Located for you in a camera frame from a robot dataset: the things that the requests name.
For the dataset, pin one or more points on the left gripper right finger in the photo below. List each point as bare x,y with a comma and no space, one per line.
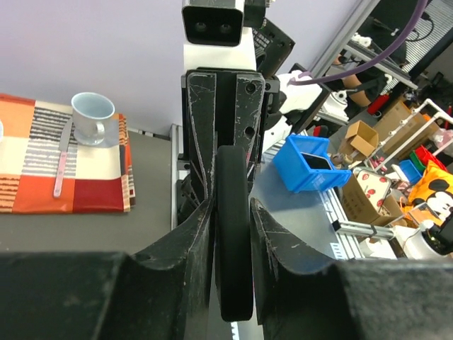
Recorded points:
304,294

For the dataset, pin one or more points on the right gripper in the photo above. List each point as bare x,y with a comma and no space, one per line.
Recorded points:
224,107

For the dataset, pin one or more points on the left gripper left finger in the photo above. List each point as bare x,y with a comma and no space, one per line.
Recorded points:
161,292

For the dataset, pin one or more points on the black phone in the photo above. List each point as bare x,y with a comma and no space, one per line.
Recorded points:
233,236

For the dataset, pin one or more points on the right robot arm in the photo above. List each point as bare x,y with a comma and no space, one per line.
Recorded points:
297,93

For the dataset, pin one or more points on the blue plastic bin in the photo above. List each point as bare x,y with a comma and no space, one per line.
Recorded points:
303,165

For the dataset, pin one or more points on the strawberry pattern box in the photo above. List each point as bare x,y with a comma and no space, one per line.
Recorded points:
367,199

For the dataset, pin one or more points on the patterned cloth mat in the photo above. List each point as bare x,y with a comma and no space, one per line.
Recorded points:
44,170

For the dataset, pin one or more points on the pale blue cup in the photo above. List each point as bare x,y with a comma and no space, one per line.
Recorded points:
90,112

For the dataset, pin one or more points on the open cardboard box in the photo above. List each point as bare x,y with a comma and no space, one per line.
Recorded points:
359,142

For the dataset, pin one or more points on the mickey mouse yellow bag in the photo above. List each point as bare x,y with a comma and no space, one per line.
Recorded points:
435,189

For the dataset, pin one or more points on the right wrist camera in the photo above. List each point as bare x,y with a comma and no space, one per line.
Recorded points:
216,37

